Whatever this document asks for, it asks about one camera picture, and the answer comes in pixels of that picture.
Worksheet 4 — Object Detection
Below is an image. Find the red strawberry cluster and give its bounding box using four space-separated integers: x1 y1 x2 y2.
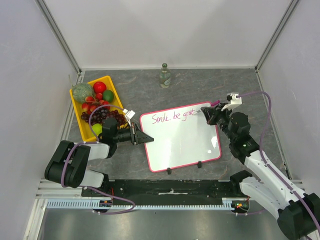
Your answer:
81 93 109 114

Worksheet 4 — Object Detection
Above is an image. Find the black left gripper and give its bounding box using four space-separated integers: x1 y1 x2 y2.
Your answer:
113 122 154 145

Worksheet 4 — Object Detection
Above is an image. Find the light green apple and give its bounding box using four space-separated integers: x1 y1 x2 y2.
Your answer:
91 123 103 136

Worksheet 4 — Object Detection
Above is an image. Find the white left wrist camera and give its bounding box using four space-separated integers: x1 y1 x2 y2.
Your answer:
122 108 136 125

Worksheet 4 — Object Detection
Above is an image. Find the purple grape bunch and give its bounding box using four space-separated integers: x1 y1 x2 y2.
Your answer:
80 107 127 127

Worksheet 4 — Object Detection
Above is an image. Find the yellow plastic bin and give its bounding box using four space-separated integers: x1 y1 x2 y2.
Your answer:
69 75 129 142

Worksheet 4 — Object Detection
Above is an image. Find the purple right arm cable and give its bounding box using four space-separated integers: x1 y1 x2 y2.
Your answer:
239 91 320 240

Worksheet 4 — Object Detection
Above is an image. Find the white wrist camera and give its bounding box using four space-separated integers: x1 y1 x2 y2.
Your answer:
221 92 242 111
122 108 136 125

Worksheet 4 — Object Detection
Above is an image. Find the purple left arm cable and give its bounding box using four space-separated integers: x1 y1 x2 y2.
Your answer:
59 104 137 216

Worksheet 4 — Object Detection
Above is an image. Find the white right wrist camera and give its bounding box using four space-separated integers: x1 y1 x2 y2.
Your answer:
221 92 242 111

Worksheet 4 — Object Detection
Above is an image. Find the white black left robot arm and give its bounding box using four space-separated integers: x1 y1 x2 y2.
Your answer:
44 117 154 197

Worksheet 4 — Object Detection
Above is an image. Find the pink framed whiteboard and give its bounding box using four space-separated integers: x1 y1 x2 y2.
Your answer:
139 101 222 173

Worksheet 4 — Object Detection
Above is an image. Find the white cable duct rail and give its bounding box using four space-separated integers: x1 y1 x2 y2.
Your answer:
46 198 234 211

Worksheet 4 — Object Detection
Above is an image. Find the clear glass soda bottle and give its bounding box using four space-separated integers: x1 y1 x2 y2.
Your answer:
159 63 171 88

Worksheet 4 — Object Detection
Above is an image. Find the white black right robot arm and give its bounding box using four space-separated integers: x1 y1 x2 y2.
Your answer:
200 103 320 240

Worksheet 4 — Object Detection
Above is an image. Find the green netted melon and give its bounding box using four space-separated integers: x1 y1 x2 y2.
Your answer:
72 83 94 104

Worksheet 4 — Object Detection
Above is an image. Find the red apple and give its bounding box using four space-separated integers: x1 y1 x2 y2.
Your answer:
93 81 107 94

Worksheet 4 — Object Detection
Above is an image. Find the magenta whiteboard marker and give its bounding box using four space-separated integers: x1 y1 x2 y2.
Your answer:
196 100 220 114

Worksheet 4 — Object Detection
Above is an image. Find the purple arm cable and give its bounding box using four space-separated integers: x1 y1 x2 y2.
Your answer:
59 104 137 216
239 91 320 240

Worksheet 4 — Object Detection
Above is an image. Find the green lime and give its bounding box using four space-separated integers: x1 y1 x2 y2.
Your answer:
102 89 115 103

